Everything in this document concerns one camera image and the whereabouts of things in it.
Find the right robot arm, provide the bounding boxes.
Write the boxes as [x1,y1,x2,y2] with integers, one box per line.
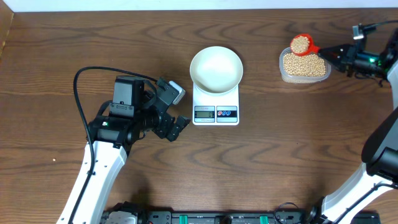
[307,24,397,223]

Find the soybeans in scoop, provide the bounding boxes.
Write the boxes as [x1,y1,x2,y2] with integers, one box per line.
[290,35,310,54]

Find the white ceramic bowl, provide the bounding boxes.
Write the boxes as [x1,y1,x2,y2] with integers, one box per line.
[190,46,244,95]

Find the right black cable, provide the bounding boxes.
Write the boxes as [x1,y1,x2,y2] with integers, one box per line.
[359,20,398,32]

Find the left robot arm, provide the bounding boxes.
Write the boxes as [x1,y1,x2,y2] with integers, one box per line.
[58,76,190,223]

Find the cardboard box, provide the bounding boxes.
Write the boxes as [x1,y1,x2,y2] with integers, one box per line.
[0,0,14,55]

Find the red plastic measuring scoop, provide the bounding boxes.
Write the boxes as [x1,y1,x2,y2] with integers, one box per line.
[290,34,320,57]

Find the left black cable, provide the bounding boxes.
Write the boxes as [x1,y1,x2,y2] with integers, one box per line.
[67,66,159,224]

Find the soybeans in container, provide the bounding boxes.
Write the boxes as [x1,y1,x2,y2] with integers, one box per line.
[282,53,326,77]

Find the white digital kitchen scale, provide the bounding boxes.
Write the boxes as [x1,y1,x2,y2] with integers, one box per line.
[192,84,240,126]

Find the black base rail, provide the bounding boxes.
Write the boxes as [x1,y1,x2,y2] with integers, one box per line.
[101,201,381,224]

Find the black cable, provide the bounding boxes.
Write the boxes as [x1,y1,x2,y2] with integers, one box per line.
[67,66,159,224]
[359,20,398,32]

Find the clear plastic container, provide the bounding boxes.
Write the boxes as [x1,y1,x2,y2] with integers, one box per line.
[279,47,331,84]

